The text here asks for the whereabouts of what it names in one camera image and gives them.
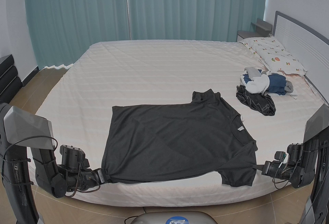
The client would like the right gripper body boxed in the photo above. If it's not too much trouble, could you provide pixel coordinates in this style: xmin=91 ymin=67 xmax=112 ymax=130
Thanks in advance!
xmin=262 ymin=162 xmax=285 ymax=177

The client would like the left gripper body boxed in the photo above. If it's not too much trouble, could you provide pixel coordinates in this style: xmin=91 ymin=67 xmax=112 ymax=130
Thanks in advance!
xmin=82 ymin=168 xmax=108 ymax=189

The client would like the black T-shirt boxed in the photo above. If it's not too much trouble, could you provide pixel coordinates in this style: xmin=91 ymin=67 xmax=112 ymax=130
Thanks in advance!
xmin=101 ymin=89 xmax=258 ymax=187

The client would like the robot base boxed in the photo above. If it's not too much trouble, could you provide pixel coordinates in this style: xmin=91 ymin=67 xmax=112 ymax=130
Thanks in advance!
xmin=130 ymin=211 xmax=219 ymax=224

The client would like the pile of clothes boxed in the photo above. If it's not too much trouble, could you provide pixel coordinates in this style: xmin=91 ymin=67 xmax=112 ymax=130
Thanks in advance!
xmin=240 ymin=67 xmax=298 ymax=99

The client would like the bed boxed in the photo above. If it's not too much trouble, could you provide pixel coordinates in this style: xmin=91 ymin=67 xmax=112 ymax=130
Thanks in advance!
xmin=27 ymin=11 xmax=329 ymax=204

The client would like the black satin garment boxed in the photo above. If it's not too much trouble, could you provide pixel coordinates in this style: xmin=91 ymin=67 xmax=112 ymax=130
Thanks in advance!
xmin=236 ymin=85 xmax=276 ymax=117

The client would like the white printed pillow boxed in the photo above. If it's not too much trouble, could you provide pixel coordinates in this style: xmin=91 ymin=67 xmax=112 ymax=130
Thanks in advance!
xmin=239 ymin=36 xmax=307 ymax=75

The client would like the black chest of drawers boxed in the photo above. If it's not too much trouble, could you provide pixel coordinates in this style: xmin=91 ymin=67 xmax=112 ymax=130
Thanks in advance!
xmin=0 ymin=54 xmax=23 ymax=103

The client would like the grey bedside table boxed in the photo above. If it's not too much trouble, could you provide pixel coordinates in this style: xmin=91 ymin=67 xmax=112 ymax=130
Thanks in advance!
xmin=237 ymin=18 xmax=273 ymax=42

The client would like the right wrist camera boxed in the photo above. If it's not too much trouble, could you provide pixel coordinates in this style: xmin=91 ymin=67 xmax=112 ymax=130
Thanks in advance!
xmin=275 ymin=151 xmax=286 ymax=165

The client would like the black cable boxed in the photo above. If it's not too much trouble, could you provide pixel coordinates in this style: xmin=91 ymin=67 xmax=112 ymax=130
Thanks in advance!
xmin=125 ymin=206 xmax=147 ymax=224
xmin=4 ymin=136 xmax=58 ymax=160

